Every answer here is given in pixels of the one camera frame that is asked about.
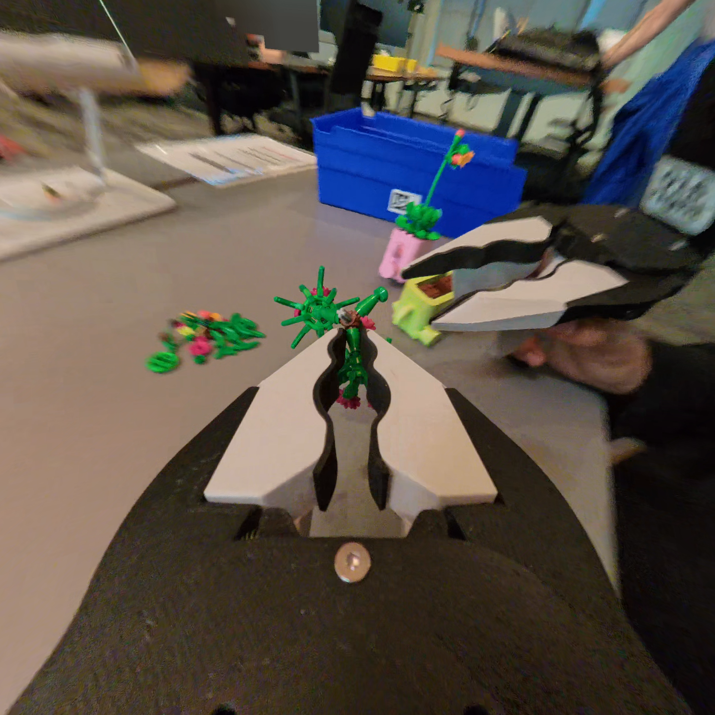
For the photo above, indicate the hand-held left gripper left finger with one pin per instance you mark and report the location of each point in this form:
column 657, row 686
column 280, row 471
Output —
column 273, row 441

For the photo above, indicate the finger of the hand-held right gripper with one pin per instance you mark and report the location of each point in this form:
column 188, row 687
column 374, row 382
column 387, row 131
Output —
column 530, row 296
column 502, row 237

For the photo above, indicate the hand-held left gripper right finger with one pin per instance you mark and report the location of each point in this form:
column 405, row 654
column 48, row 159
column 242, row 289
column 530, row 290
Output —
column 435, row 441

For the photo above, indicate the pile of small toy bricks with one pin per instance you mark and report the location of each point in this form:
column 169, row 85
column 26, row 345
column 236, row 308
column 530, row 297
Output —
column 223, row 335

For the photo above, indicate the green toy brick vine plant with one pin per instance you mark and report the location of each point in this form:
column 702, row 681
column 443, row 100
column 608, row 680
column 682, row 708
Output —
column 315, row 310

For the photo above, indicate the person's right forearm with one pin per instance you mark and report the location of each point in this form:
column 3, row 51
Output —
column 681, row 391

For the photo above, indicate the person's right hand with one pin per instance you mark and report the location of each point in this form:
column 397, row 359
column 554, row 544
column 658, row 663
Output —
column 597, row 352

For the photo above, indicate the pink toy brick plant pot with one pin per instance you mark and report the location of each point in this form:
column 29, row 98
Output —
column 402, row 251

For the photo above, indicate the lime green toy brick pot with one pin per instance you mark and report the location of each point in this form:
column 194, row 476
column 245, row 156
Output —
column 416, row 307

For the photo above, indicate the blue cloth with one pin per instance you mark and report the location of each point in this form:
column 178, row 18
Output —
column 637, row 128

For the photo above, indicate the blue plastic bin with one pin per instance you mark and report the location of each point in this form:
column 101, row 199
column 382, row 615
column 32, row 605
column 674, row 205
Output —
column 368, row 162

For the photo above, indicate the wooden background desk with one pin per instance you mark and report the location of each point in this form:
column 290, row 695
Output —
column 502, row 70

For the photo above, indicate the black bag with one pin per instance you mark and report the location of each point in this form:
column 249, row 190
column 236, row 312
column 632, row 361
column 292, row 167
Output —
column 547, row 50

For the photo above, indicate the small yellow bin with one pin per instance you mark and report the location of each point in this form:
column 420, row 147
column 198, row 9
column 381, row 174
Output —
column 394, row 62

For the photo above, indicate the laminated paper sheet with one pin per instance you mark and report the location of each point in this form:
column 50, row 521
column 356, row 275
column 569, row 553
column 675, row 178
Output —
column 234, row 159

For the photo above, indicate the white document stand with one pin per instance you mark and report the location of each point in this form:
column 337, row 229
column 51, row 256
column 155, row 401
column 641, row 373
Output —
column 84, row 195

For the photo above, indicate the black board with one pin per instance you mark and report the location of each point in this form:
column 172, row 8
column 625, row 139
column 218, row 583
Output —
column 167, row 28

